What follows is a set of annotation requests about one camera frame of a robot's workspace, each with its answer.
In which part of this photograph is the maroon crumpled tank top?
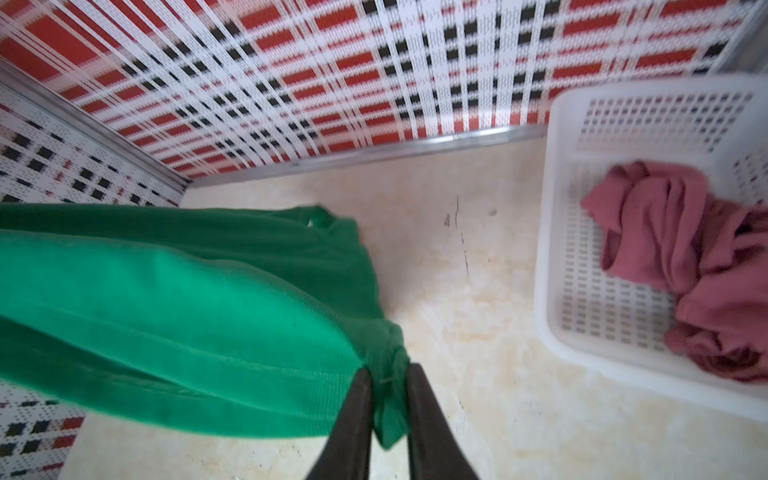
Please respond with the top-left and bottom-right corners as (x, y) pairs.
(581, 161), (767, 384)

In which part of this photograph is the green tank top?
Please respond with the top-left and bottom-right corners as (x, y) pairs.
(1, 203), (410, 448)

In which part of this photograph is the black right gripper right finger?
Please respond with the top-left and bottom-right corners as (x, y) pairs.
(407, 363), (478, 480)

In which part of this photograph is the white perforated plastic basket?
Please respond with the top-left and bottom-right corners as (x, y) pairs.
(535, 74), (767, 422)

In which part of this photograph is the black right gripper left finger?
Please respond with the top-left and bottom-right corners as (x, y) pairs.
(306, 368), (373, 480)

